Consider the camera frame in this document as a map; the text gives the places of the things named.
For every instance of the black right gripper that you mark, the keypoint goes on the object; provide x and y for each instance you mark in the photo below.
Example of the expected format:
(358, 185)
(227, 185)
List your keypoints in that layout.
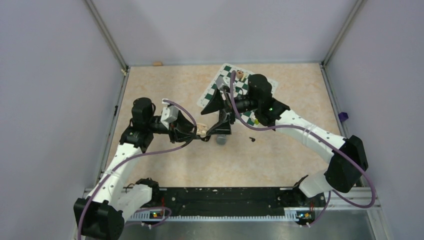
(224, 125)

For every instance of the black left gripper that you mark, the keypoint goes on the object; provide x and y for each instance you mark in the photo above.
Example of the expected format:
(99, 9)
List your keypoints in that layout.
(181, 130)

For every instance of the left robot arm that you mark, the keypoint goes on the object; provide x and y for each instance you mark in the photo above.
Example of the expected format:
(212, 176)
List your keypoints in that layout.
(103, 213)

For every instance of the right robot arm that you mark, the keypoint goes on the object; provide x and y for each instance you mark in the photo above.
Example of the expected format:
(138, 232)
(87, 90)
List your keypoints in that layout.
(346, 157)

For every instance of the black earbud case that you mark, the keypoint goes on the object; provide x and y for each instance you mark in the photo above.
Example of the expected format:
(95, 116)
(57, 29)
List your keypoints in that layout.
(206, 138)

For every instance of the white and green toy brick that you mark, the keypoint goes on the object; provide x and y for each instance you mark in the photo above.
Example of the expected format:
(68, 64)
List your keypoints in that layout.
(254, 120)

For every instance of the green white chessboard mat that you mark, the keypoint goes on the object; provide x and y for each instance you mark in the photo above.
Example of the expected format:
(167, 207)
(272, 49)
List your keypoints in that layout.
(240, 88)

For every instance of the wooden letter cube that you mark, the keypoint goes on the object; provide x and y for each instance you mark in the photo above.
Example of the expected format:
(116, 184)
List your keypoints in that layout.
(239, 74)

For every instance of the wooden cork piece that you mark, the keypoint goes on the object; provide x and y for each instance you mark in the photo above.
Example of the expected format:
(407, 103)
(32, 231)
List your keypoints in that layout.
(157, 63)

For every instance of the purple object outside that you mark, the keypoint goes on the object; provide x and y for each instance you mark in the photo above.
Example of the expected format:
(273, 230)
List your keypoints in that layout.
(343, 116)

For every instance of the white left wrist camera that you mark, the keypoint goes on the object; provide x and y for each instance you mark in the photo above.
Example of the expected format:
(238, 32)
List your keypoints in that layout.
(169, 115)

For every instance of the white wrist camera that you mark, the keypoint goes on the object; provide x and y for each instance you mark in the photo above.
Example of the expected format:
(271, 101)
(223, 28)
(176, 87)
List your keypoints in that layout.
(222, 81)
(169, 115)

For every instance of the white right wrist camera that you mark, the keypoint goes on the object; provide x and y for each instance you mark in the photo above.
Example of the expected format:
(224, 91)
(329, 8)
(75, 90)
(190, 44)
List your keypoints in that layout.
(222, 81)

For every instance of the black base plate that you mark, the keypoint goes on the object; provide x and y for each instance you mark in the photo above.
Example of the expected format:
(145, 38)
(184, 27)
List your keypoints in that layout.
(232, 201)

